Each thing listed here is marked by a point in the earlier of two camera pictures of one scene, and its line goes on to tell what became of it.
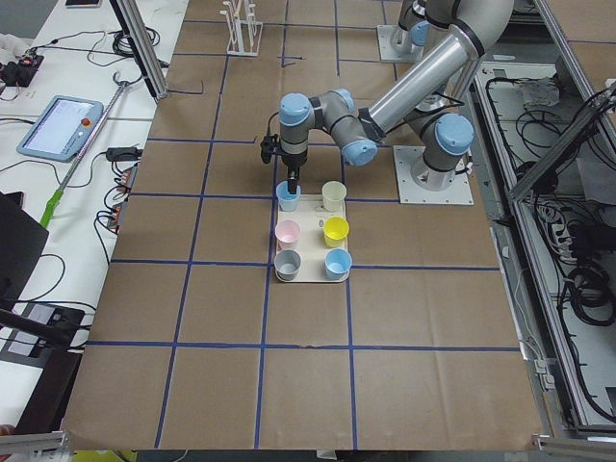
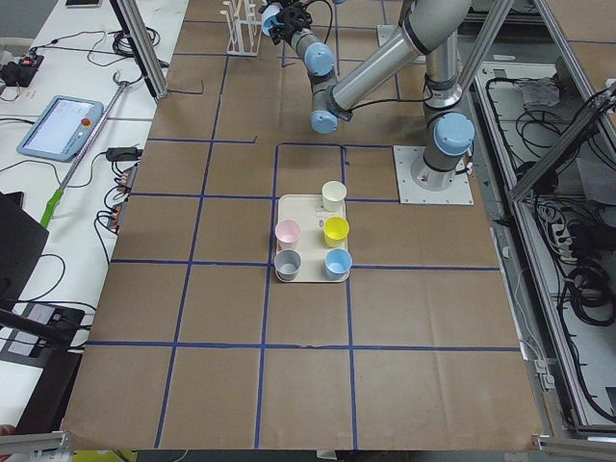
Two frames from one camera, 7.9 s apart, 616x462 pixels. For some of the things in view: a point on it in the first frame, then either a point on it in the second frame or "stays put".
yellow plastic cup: (335, 231) stays put
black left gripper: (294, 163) -> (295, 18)
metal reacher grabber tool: (87, 150) stays put
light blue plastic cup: (288, 202) -> (270, 18)
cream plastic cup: (333, 193) stays put
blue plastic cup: (338, 264) stays put
